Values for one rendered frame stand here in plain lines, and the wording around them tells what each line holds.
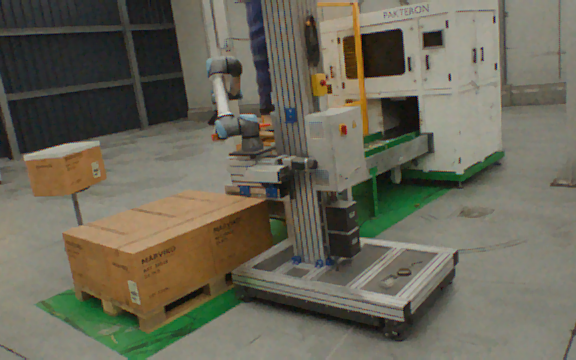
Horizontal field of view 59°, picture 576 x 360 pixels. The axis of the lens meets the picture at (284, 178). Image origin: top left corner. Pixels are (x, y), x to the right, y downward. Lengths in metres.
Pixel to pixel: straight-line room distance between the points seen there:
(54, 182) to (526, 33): 9.68
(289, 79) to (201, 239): 1.25
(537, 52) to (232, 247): 9.30
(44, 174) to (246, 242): 2.20
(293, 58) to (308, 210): 0.97
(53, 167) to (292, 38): 2.81
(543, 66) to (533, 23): 0.90
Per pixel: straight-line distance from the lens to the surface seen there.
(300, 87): 3.16
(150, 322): 3.48
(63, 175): 5.09
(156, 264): 3.40
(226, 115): 3.24
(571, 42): 5.68
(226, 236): 3.73
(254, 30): 4.16
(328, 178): 3.10
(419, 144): 5.61
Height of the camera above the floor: 1.57
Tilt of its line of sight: 13 degrees down
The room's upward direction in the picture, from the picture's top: 7 degrees counter-clockwise
